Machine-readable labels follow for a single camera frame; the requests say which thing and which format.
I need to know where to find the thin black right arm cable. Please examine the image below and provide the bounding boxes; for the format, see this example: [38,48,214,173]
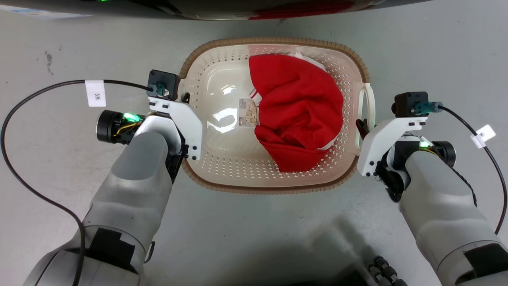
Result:
[450,167,478,208]

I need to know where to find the black segmented cable chain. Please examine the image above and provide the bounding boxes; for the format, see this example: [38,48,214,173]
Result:
[367,255,408,286]

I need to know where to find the red cloth inside washing machine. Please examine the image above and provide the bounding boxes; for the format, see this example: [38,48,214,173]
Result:
[249,0,355,20]

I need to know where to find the white right camera mount bracket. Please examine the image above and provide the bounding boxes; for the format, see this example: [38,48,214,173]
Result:
[356,116,428,178]

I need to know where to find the small white cable tag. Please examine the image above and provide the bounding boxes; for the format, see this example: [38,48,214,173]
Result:
[470,124,497,149]

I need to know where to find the large white cable tag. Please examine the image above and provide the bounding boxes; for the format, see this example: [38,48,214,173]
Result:
[85,80,107,108]

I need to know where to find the cream laundry basket brown rim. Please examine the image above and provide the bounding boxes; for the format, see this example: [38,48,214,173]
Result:
[178,37,376,195]

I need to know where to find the long black camera cable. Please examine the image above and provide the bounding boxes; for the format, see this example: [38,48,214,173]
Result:
[413,101,508,236]
[0,79,166,286]

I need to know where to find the red garment white trim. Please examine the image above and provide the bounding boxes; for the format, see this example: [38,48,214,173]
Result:
[248,52,344,174]

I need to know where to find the white left camera mount bracket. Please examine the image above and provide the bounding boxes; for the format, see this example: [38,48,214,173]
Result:
[148,97,204,161]

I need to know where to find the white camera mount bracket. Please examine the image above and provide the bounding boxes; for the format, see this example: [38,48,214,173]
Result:
[356,116,428,178]
[148,97,204,161]

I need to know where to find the long black left camera cable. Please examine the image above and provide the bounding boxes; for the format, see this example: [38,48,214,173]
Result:
[0,79,166,286]

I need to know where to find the pale printed floor sheet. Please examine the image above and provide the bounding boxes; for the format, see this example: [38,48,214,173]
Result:
[0,4,93,21]

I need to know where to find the long black right camera cable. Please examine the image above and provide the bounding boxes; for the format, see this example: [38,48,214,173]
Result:
[413,101,508,236]

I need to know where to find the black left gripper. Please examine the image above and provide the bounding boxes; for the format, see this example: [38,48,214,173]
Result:
[165,92,191,184]

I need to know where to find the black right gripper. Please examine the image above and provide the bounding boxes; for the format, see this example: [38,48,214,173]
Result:
[356,118,410,203]

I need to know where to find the paper sticker inside basket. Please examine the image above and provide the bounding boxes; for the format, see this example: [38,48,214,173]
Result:
[238,98,260,128]

